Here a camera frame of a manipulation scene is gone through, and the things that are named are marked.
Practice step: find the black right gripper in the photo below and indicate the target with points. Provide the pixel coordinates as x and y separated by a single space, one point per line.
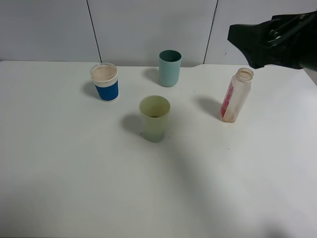
288 40

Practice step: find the clear bottle with pink label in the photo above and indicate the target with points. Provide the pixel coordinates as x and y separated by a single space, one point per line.
236 95

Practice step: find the teal plastic cup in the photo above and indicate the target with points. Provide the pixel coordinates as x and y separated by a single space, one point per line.
169 67

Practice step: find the light green plastic cup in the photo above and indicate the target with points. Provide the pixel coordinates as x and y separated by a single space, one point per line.
154 112

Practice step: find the blue ribbed paper cup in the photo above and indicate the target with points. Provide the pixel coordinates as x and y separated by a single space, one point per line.
105 78

